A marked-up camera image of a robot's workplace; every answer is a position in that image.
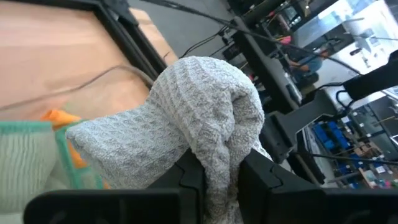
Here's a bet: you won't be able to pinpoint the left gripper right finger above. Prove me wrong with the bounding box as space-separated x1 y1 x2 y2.
238 149 324 224

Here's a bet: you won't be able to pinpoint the blue storage bins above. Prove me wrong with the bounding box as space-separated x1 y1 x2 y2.
312 119 352 153

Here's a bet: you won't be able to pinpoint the person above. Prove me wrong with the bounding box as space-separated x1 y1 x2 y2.
287 46 330 82

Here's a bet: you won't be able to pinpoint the long black cable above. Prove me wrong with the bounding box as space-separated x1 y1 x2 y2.
139 0 363 77

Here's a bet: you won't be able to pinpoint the black metal beam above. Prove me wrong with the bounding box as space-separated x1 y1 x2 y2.
231 15 304 110

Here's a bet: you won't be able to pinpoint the orange microfiber towel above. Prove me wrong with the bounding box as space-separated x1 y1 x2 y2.
40 108 111 190

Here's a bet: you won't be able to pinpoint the pale green microfiber towel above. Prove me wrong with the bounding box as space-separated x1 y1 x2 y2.
0 120 105 215

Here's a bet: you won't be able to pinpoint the black aluminium table frame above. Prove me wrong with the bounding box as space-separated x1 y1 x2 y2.
12 0 170 90

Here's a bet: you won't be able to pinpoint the grey waffle microfiber towel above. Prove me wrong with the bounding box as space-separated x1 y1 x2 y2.
65 55 273 224

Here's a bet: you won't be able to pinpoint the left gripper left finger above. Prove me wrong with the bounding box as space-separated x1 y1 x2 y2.
147 149 205 224

